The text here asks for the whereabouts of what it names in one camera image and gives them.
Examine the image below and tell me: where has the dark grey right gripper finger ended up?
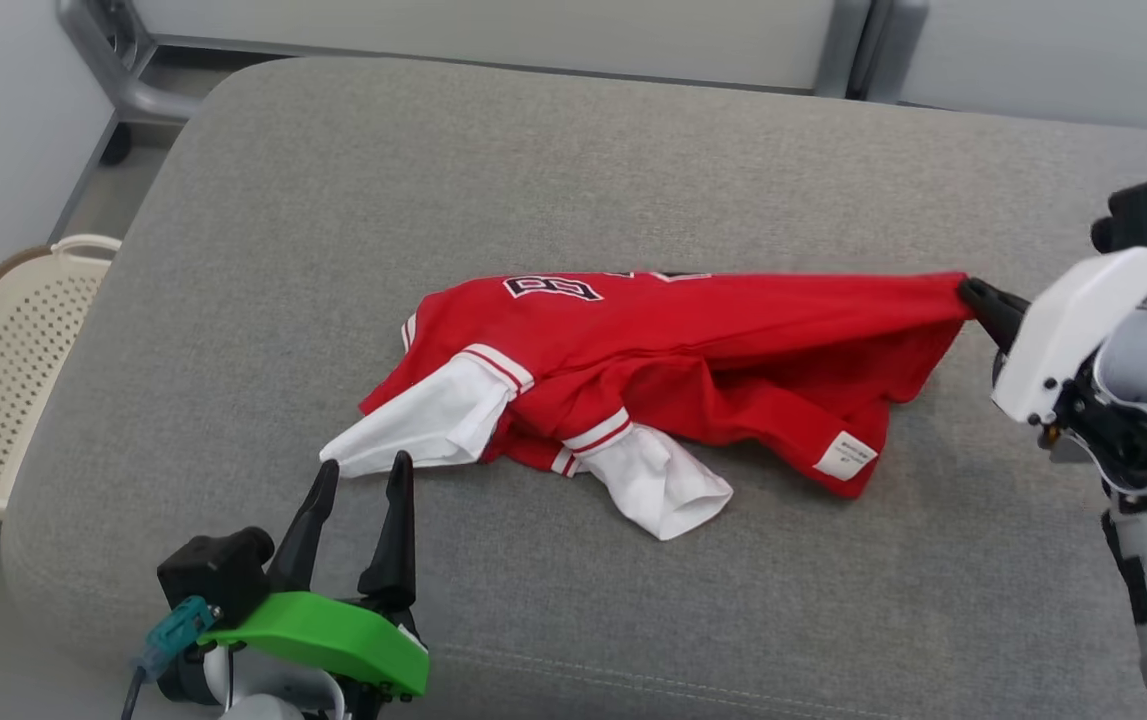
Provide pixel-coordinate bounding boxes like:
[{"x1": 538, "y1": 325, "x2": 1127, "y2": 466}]
[{"x1": 958, "y1": 278, "x2": 1029, "y2": 351}]

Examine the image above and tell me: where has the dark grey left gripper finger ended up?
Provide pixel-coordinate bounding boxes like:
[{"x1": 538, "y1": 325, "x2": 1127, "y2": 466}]
[
  {"x1": 268, "y1": 459, "x2": 341, "y2": 593},
  {"x1": 358, "y1": 450, "x2": 417, "y2": 611}
]

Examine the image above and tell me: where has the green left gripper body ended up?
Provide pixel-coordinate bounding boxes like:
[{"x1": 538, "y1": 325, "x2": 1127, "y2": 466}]
[{"x1": 198, "y1": 590, "x2": 430, "y2": 698}]

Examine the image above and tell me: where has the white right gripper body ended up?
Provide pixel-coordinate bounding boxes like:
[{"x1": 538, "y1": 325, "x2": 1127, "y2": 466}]
[{"x1": 991, "y1": 247, "x2": 1147, "y2": 426}]

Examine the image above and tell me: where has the red basketball jersey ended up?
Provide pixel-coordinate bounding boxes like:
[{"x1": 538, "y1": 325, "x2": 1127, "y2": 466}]
[{"x1": 320, "y1": 270, "x2": 974, "y2": 541}]

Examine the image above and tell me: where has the cream perforated laundry basket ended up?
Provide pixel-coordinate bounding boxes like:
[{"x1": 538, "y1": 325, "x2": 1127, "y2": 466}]
[{"x1": 0, "y1": 234, "x2": 124, "y2": 521}]

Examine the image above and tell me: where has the teal left cable connector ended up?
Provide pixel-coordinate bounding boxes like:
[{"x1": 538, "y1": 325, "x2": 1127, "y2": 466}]
[{"x1": 138, "y1": 597, "x2": 219, "y2": 676}]

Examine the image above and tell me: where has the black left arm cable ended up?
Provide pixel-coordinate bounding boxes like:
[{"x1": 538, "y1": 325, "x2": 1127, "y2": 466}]
[{"x1": 118, "y1": 660, "x2": 149, "y2": 720}]

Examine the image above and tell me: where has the grey partition post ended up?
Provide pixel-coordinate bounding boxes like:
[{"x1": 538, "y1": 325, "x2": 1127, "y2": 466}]
[{"x1": 813, "y1": 0, "x2": 929, "y2": 101}]

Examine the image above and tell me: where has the grey metal frame leg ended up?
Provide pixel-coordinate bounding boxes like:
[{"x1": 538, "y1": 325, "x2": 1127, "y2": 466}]
[{"x1": 55, "y1": 0, "x2": 284, "y2": 126}]

